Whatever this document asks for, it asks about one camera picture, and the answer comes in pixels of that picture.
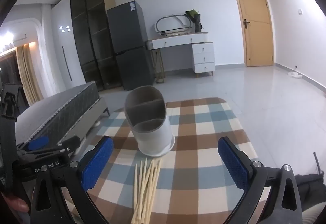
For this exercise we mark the plaid brown blue rug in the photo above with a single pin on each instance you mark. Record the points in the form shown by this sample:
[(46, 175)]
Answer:
[(203, 137)]

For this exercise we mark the green bouquet in black wrap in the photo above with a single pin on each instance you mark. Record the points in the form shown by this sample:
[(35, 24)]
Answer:
[(196, 18)]

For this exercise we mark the gold frame stool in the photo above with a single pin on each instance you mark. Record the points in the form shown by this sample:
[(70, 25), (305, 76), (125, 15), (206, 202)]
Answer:
[(160, 80)]

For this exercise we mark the thin black rod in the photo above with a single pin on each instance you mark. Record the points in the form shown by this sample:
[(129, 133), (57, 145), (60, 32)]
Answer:
[(317, 163)]

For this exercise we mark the grey bed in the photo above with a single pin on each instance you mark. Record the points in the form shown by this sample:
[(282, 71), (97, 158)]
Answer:
[(56, 109)]

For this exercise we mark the beige curtain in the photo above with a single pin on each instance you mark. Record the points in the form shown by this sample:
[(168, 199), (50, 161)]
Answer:
[(28, 74)]

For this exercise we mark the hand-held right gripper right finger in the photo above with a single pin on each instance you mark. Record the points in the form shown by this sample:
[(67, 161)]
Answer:
[(234, 163)]

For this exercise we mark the pile of bamboo chopsticks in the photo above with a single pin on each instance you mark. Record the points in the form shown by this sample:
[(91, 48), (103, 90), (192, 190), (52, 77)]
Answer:
[(148, 189)]

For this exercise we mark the dark cloth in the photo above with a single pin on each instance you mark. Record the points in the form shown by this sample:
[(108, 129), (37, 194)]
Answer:
[(310, 188)]

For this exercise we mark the dark grey refrigerator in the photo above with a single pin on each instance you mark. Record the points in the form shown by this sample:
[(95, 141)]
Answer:
[(130, 35)]

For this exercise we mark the white divided utensil holder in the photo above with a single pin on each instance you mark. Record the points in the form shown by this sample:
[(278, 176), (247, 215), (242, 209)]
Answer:
[(152, 137)]

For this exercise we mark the white dressing table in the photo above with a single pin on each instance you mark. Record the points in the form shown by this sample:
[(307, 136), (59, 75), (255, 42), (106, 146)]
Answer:
[(203, 57)]

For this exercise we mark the person's left hand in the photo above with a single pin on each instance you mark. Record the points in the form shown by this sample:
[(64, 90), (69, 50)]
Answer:
[(15, 205)]

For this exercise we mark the dark window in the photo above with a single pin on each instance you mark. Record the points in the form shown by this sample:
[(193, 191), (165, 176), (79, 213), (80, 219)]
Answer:
[(10, 71)]

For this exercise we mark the dark glass cabinet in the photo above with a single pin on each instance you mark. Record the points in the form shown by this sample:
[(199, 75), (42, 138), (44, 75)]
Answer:
[(86, 35)]

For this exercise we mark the white wardrobe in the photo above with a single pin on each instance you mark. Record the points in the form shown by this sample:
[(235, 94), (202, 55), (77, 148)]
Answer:
[(57, 61)]

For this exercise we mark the oval vanity mirror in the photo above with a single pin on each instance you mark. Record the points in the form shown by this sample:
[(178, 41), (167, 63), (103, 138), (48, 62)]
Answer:
[(173, 24)]

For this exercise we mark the wooden door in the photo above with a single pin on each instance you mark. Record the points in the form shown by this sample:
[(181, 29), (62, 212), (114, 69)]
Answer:
[(254, 23)]

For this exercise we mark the small white floor item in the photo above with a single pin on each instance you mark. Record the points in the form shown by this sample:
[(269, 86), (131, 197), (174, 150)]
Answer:
[(294, 74)]

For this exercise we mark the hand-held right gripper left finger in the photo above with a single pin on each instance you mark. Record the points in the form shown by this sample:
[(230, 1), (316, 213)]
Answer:
[(98, 160)]

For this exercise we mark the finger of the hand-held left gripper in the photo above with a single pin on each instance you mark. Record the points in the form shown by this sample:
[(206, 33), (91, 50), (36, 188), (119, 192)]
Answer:
[(72, 141), (38, 143)]

